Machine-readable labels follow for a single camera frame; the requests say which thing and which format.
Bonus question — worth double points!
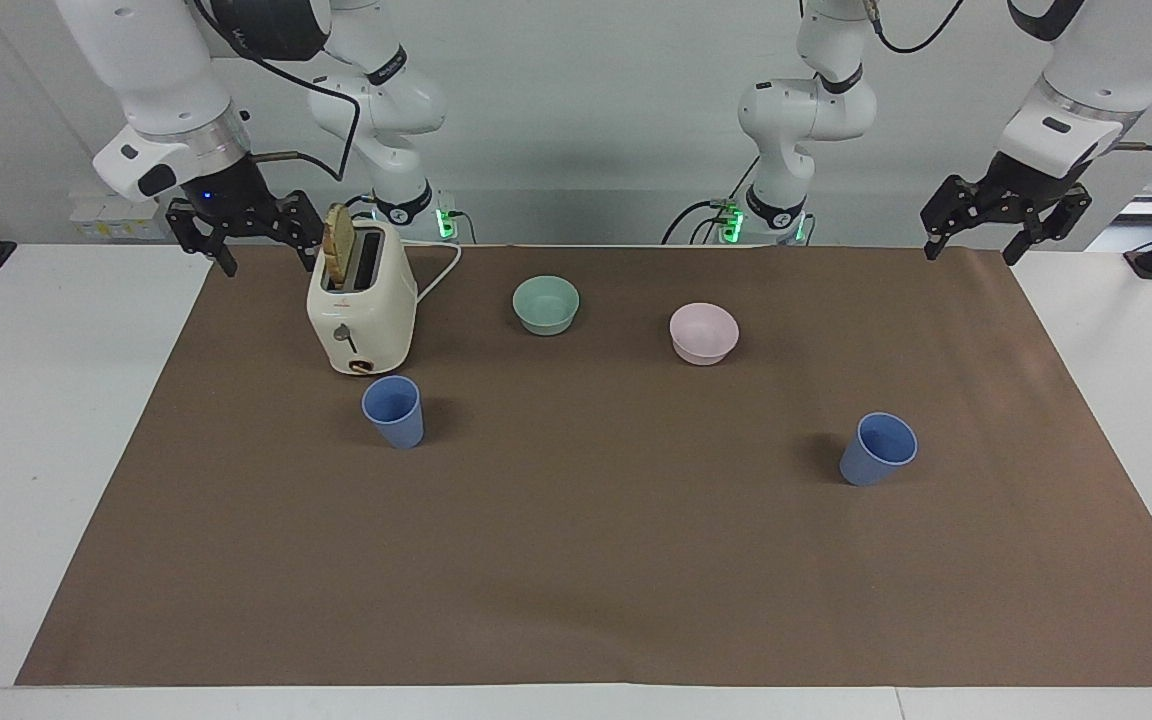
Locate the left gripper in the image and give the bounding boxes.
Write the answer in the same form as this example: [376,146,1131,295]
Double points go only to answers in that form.
[920,149,1094,267]

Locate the toasted bread slice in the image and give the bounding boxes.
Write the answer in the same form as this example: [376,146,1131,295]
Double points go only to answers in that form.
[323,202,358,287]

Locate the white toaster cable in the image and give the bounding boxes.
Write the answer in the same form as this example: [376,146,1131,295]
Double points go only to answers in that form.
[402,239,464,304]

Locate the cream white toaster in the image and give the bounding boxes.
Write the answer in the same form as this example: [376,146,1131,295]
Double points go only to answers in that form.
[306,217,420,378]

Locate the green bowl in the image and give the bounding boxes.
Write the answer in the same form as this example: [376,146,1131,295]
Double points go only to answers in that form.
[511,275,582,337]

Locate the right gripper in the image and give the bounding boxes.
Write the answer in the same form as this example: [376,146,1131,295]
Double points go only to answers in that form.
[166,159,328,279]

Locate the pink bowl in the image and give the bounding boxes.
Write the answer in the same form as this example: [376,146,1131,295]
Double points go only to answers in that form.
[668,302,741,367]

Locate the blue cup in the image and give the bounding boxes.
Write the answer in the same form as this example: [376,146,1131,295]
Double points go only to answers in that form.
[838,411,920,489]
[360,374,427,451]

